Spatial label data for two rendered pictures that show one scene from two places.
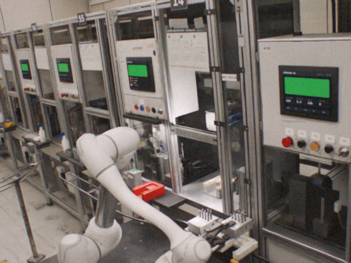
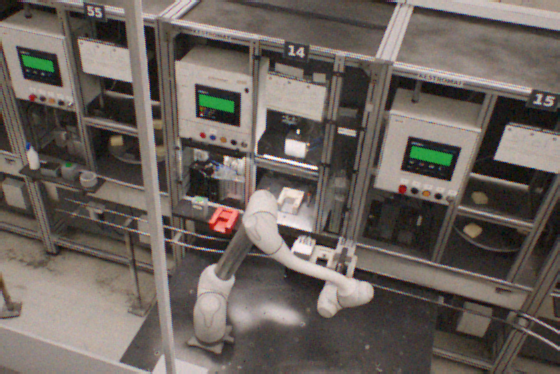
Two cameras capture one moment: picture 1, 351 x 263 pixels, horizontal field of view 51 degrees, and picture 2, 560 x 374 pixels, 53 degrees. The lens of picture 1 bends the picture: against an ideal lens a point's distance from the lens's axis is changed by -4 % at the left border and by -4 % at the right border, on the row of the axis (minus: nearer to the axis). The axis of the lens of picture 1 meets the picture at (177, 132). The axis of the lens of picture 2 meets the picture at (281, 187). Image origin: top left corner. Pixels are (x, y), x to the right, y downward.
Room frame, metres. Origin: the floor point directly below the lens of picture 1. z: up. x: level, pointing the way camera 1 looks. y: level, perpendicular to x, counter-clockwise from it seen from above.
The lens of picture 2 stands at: (0.03, 1.40, 3.15)
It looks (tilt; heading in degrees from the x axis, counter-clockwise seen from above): 39 degrees down; 323
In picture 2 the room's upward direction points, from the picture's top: 5 degrees clockwise
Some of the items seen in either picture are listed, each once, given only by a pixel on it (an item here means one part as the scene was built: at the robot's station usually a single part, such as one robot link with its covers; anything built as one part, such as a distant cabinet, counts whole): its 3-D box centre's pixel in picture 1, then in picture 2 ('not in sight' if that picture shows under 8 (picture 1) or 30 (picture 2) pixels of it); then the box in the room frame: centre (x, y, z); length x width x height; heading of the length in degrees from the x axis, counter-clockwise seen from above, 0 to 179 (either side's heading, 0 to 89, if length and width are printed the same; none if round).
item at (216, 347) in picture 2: not in sight; (213, 334); (1.61, 0.57, 0.71); 0.22 x 0.18 x 0.06; 39
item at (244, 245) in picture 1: (220, 241); (322, 261); (1.64, -0.15, 0.84); 0.36 x 0.14 x 0.10; 39
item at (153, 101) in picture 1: (154, 75); (222, 98); (2.35, 0.10, 1.60); 0.42 x 0.29 x 0.46; 39
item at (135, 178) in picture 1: (136, 178); (200, 206); (2.27, 0.29, 0.97); 0.08 x 0.08 x 0.12; 39
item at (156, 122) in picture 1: (141, 117); (212, 147); (2.26, 0.21, 1.37); 0.36 x 0.04 x 0.04; 39
